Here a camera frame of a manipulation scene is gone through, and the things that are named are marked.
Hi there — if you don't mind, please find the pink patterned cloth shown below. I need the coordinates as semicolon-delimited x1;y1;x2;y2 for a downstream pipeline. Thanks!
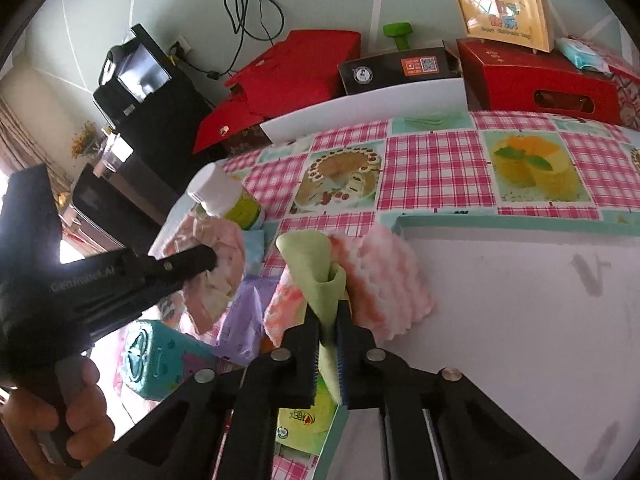
150;212;245;335

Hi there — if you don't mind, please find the pink white fluffy towel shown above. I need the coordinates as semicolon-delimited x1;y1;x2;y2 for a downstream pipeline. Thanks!
264;222;434;346

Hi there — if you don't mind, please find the light green cloth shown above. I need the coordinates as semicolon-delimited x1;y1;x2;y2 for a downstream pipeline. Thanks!
276;230;346;405

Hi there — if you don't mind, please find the person's left hand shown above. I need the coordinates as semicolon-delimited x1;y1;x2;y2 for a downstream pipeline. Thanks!
0;354;116;476

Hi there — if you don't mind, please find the purple tissue pack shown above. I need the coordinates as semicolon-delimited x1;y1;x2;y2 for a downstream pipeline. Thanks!
213;275;279;366

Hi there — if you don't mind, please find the green tea packet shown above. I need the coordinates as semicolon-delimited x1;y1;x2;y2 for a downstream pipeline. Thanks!
276;378;337;455

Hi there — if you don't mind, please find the teal toy box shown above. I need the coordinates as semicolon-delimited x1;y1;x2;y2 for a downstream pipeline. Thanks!
120;320;218;401

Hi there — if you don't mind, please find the white pill bottle green label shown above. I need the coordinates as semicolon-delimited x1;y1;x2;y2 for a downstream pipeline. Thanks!
186;162;265;231

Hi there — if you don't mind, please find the black water dispenser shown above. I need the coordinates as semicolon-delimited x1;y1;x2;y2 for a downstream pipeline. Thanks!
93;25;212;193

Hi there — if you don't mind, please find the pink checkered tablecloth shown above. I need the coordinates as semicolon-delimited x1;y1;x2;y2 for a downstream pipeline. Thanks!
112;109;640;480

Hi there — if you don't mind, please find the red gift bag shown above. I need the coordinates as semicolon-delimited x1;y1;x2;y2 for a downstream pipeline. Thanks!
193;29;361;154

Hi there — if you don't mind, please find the black box with QR code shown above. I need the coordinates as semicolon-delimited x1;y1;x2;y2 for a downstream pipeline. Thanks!
338;47;461;94

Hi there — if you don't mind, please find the red gift box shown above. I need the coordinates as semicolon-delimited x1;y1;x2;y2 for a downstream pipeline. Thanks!
457;38;622;125

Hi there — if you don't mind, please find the green dumbbell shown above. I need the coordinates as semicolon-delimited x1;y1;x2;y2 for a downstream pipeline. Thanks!
382;22;413;51

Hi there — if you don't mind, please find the blue wet wipes pack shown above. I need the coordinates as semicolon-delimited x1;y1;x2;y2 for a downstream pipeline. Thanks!
555;37;611;75

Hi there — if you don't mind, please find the yellow children's suitcase box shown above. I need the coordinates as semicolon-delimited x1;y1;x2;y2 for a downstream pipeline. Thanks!
457;0;554;53

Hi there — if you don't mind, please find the black power cable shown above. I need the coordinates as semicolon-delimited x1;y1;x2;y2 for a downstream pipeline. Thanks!
169;0;286;82

